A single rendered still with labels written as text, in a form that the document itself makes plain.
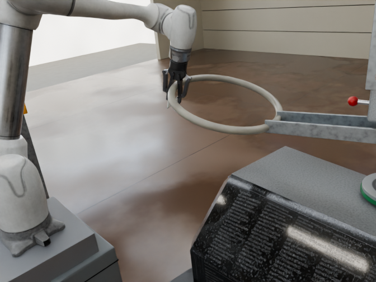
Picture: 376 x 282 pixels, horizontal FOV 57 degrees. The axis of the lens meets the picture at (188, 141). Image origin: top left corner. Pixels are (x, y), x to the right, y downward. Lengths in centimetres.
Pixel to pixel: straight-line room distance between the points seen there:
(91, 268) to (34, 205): 28
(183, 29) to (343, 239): 92
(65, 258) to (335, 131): 97
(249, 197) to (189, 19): 72
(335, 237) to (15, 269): 98
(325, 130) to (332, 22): 669
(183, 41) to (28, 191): 77
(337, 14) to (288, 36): 116
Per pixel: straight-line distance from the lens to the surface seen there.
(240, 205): 138
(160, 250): 243
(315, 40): 808
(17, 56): 127
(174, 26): 139
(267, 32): 867
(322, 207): 127
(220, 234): 139
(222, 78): 166
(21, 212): 118
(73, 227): 127
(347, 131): 124
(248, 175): 143
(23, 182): 116
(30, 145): 233
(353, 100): 118
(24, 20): 126
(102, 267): 128
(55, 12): 115
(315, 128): 127
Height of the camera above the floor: 159
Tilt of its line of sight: 24 degrees down
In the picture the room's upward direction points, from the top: 6 degrees counter-clockwise
